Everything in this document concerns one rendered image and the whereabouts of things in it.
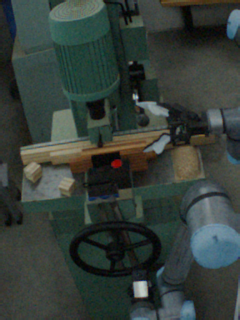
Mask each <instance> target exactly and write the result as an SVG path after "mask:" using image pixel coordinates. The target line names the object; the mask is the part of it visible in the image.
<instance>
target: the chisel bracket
mask: <svg viewBox="0 0 240 320"><path fill-rule="evenodd" d="M104 100H105V105H104V107H105V112H106V116H105V117H104V118H103V119H101V120H92V119H91V118H90V116H89V112H88V109H87V130H88V135H89V138H90V142H91V144H97V143H98V135H99V134H102V142H103V143H108V142H112V141H113V127H112V114H111V113H110V105H109V101H108V99H104Z"/></svg>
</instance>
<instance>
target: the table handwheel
mask: <svg viewBox="0 0 240 320"><path fill-rule="evenodd" d="M119 230H120V231H129V232H132V233H140V234H141V235H143V236H144V237H145V238H147V239H146V240H142V241H141V242H136V243H134V244H130V245H127V246H124V244H123V243H122V242H120V232H119ZM106 231H112V234H111V235H110V236H109V237H108V243H107V244H106V245H105V244H102V243H100V242H96V241H94V240H92V239H90V238H88V237H90V236H92V235H93V234H96V233H99V232H106ZM159 239H160V238H159V236H158V235H157V234H156V233H155V232H154V231H152V230H151V229H148V228H147V227H145V226H143V225H141V224H138V223H135V222H129V221H125V222H115V221H106V222H99V223H96V224H93V225H92V226H90V227H85V228H84V229H83V230H81V231H80V232H78V233H76V235H75V236H74V238H73V239H72V240H71V242H70V246H69V256H70V258H71V259H72V262H73V263H75V264H76V265H77V266H78V267H79V268H80V269H82V270H84V271H86V272H88V273H90V274H92V275H95V276H99V277H107V278H122V277H126V276H130V275H132V271H133V270H135V269H142V266H143V264H144V263H146V264H147V267H148V268H149V267H151V266H152V265H153V264H154V263H155V262H156V261H157V260H158V259H159V257H160V255H161V252H162V244H161V242H160V240H159ZM82 242H84V243H87V244H89V245H92V246H94V247H96V248H101V249H103V250H105V251H106V258H107V260H109V261H111V267H110V270H109V269H101V268H96V267H93V266H90V265H88V264H87V263H85V262H84V261H82V259H81V258H80V257H79V256H78V246H79V245H80V243H82ZM148 244H152V245H153V249H152V253H151V255H150V256H149V258H147V259H146V261H145V262H143V263H141V264H138V265H136V266H134V267H130V268H127V269H123V270H114V268H115V263H116V262H117V261H122V260H123V259H124V258H125V252H126V251H128V250H131V249H135V248H140V247H142V246H146V245H148Z"/></svg>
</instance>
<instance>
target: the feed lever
mask: <svg viewBox="0 0 240 320"><path fill-rule="evenodd" d="M132 63H133V65H129V66H128V67H129V73H130V78H131V82H132V83H133V82H137V95H138V102H139V103H140V102H142V103H143V90H142V86H141V83H140V81H144V80H146V78H145V72H144V66H143V65H142V64H138V61H132ZM139 112H140V115H139V116H138V117H137V125H138V126H139V127H141V128H145V127H146V126H148V124H149V123H150V119H149V117H148V116H147V115H145V110H144V108H143V107H139Z"/></svg>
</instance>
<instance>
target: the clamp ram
mask: <svg viewBox="0 0 240 320"><path fill-rule="evenodd" d="M91 159H92V165H93V167H94V168H98V167H104V166H110V165H112V162H113V161H114V160H118V159H121V153H120V152H110V153H104V154H98V155H92V156H91Z"/></svg>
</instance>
